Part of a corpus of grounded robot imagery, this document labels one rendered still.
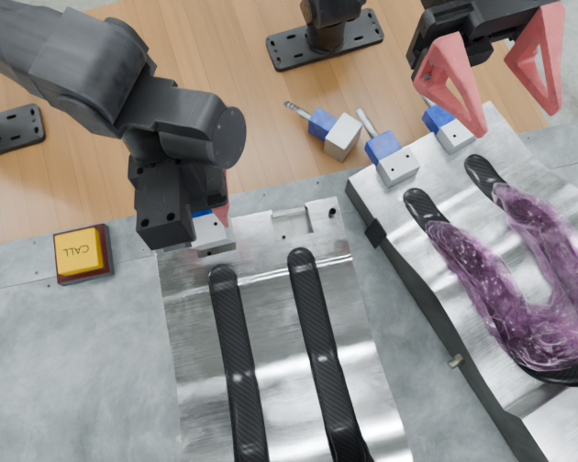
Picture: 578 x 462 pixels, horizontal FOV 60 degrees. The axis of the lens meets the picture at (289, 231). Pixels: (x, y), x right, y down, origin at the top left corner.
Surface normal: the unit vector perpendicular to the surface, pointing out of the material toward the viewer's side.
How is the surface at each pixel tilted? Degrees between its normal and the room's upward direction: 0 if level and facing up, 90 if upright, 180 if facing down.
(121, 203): 0
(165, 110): 17
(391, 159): 0
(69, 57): 10
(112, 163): 0
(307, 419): 28
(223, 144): 72
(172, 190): 22
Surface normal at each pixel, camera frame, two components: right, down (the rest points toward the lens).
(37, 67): 0.15, -0.21
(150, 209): -0.20, -0.57
